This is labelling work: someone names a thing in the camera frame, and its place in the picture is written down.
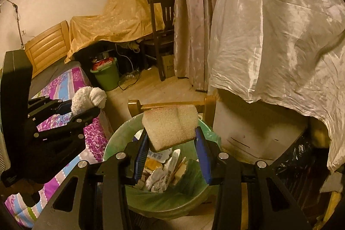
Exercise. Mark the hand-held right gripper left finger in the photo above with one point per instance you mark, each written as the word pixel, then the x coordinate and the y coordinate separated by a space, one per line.
pixel 140 162

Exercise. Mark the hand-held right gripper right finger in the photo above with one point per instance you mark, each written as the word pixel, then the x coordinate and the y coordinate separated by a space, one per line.
pixel 204 160

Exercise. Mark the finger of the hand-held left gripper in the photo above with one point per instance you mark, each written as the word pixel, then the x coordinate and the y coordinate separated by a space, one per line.
pixel 72 125
pixel 51 107

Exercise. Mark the yellow snack wrapper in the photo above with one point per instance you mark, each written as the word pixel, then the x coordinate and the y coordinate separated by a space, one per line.
pixel 151 164

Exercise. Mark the white wrapper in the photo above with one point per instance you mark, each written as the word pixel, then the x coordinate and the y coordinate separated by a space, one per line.
pixel 159 178

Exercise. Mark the white plush ball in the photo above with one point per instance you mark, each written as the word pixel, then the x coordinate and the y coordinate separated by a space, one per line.
pixel 86 98

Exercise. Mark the white packet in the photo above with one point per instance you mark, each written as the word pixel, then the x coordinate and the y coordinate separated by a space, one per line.
pixel 171 169

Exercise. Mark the trash bin with green bag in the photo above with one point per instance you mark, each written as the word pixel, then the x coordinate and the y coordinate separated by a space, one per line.
pixel 167 200

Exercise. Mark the beige sponge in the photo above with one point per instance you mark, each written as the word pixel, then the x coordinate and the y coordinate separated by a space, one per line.
pixel 169 125

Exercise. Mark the floral striped blanket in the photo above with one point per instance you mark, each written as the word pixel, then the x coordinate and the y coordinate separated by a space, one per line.
pixel 93 133

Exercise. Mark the grey bed mattress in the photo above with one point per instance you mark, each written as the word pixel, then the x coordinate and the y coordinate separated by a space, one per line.
pixel 54 73

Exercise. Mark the green plastic bucket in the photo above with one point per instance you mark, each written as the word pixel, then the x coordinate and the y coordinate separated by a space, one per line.
pixel 107 79

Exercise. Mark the white appliance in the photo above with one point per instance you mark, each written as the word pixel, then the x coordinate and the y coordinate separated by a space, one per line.
pixel 256 133

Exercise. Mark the wooden bed headboard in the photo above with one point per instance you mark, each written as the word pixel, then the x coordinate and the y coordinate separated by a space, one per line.
pixel 48 46

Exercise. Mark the black plastic bag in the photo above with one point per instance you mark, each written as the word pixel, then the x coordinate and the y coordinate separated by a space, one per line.
pixel 296 162

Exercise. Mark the floor lamp stand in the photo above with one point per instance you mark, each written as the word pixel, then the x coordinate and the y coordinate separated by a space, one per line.
pixel 17 18

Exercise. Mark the small cardboard box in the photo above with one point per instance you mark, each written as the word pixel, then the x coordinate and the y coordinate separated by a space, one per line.
pixel 168 65

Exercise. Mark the golden cover cloth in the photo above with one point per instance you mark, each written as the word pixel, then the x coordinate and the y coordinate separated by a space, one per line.
pixel 113 22

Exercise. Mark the white satin cover cloth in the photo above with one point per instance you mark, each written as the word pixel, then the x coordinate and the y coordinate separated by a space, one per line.
pixel 269 30

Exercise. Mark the beige patterned curtain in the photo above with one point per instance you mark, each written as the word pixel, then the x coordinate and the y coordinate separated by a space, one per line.
pixel 194 3

